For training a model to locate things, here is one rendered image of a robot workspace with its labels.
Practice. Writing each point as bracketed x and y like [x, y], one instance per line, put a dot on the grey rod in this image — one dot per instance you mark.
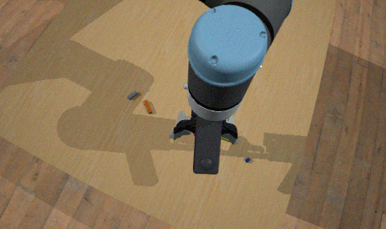
[132, 95]

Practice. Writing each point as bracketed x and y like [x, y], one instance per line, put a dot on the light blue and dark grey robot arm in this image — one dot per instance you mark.
[227, 45]

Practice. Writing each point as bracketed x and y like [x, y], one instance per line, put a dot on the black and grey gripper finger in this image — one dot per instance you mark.
[231, 132]
[182, 126]

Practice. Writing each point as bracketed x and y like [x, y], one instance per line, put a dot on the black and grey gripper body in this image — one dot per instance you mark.
[193, 120]

